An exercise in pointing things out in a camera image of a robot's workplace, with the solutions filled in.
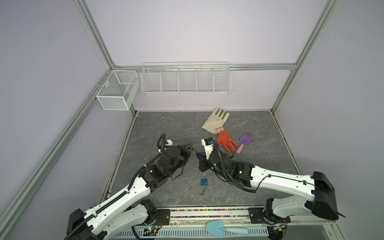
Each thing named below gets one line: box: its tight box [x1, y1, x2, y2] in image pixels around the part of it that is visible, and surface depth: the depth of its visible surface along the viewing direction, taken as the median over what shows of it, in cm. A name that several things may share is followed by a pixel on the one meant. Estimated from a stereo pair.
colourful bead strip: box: [170, 208, 250, 219], surface depth 77 cm
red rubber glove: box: [216, 127, 238, 153], surface depth 104 cm
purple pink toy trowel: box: [235, 132, 251, 155], surface depth 104 cm
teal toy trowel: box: [206, 219, 249, 239], surface depth 72 cm
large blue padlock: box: [200, 174, 208, 186], surface depth 87 cm
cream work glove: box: [202, 108, 230, 135], surface depth 117 cm
